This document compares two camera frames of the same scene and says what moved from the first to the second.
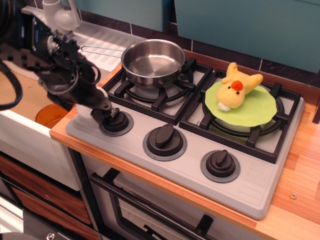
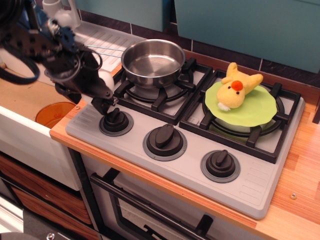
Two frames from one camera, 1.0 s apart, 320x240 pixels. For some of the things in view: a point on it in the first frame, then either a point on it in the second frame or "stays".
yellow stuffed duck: x=231 y=93 stays
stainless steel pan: x=148 y=63 stays
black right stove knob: x=220 y=166 stays
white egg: x=83 y=112 → x=107 y=79
